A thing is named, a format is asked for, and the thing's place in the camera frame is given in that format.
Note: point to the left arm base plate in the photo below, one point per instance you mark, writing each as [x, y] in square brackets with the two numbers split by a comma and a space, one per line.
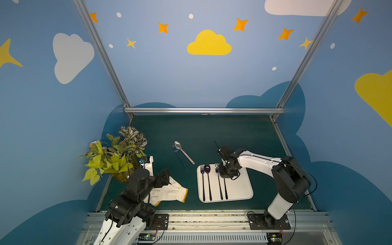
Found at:
[160, 222]

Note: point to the blue metal fork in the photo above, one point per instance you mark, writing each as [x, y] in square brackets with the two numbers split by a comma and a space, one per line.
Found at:
[176, 151]

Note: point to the purple metal spoon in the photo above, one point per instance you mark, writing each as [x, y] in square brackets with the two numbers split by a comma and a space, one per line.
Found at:
[225, 188]
[207, 170]

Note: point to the green potted plant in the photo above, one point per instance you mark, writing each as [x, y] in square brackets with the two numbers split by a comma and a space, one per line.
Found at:
[117, 158]

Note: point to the right aluminium frame post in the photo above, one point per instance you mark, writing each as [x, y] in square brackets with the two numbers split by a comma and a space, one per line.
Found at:
[325, 26]

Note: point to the horizontal aluminium frame rail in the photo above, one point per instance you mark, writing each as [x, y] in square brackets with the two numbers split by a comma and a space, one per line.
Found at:
[204, 110]

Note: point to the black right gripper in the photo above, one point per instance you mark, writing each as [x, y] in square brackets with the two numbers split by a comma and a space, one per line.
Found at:
[225, 157]

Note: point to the aluminium frame post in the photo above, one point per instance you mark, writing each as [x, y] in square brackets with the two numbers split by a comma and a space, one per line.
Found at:
[325, 26]
[93, 32]

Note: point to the silver spoon pink handle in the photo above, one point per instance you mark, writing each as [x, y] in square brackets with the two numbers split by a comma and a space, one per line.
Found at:
[178, 146]

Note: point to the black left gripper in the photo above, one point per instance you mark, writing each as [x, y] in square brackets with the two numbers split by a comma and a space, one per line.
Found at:
[164, 178]

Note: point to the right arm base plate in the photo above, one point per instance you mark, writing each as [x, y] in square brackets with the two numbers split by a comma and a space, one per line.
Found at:
[260, 221]

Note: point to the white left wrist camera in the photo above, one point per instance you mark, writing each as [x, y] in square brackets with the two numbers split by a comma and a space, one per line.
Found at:
[146, 162]

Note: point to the left aluminium frame post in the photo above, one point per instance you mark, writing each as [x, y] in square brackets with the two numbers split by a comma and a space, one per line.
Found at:
[93, 32]

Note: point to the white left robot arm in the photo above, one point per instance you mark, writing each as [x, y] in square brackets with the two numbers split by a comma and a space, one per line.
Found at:
[128, 215]

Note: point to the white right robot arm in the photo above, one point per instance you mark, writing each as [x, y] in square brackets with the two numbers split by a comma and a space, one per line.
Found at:
[290, 179]

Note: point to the white plastic tray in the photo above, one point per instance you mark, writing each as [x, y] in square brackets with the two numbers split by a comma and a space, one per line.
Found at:
[213, 189]

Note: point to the white work glove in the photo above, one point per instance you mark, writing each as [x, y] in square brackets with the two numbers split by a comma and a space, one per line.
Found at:
[173, 191]

